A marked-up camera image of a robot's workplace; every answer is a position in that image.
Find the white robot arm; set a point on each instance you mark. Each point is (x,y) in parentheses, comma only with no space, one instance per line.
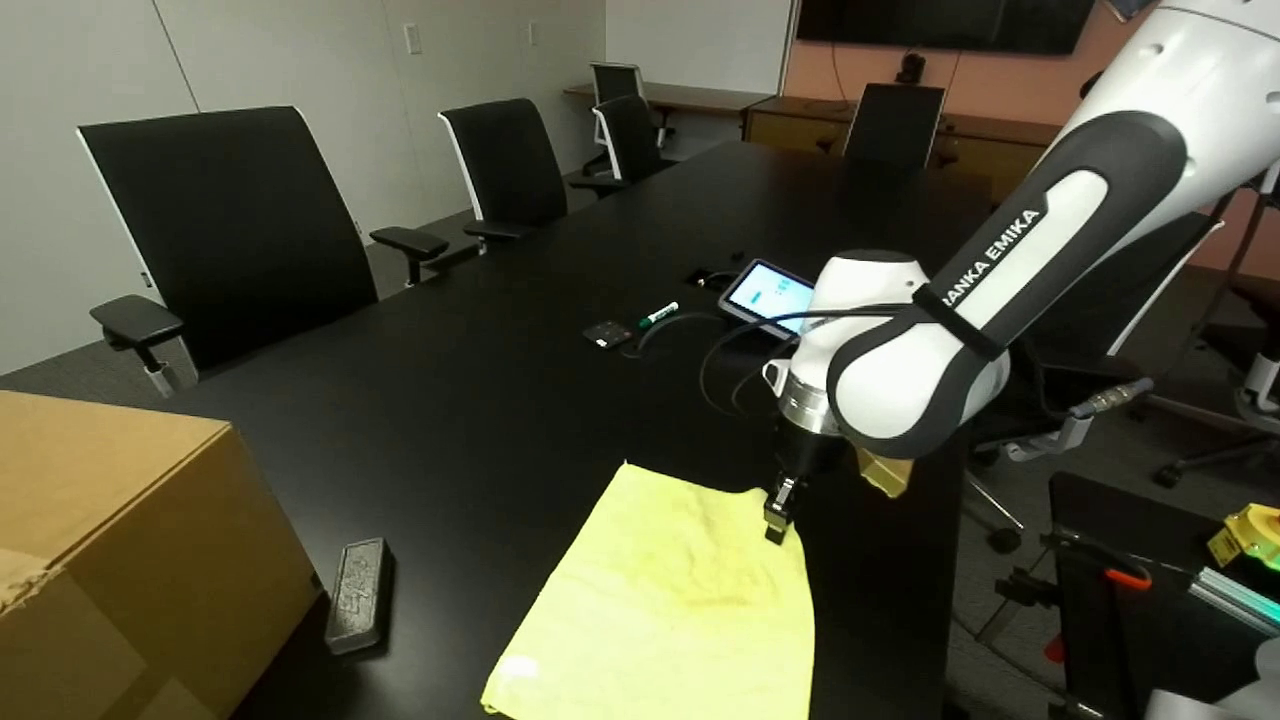
(898,359)

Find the wall television screen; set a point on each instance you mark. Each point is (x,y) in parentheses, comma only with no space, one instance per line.
(957,24)

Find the cardboard box on table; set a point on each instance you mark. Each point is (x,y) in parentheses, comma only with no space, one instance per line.
(145,570)

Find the wooden sideboard cabinet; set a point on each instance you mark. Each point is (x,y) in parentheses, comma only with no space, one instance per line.
(973,146)

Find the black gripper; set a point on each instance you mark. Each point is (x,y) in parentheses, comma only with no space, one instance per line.
(776,509)

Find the small black adapter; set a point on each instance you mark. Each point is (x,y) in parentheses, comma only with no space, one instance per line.
(605,334)

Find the black office chair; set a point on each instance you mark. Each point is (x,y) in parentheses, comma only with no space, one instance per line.
(237,225)
(510,171)
(631,129)

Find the black office chair far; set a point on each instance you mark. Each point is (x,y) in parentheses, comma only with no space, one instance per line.
(631,129)

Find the yellow cloth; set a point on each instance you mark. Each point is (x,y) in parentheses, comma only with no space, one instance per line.
(666,606)

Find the black office chair near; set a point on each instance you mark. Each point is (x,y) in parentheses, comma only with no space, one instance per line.
(237,225)

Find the smartphone with lit screen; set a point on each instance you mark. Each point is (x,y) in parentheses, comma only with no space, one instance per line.
(769,300)

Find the black remote control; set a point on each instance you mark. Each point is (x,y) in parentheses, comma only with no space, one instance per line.
(358,598)

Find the black equipment cart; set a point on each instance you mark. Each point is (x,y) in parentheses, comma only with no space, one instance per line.
(1130,616)

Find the black chair at table end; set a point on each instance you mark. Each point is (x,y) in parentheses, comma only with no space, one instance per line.
(898,123)

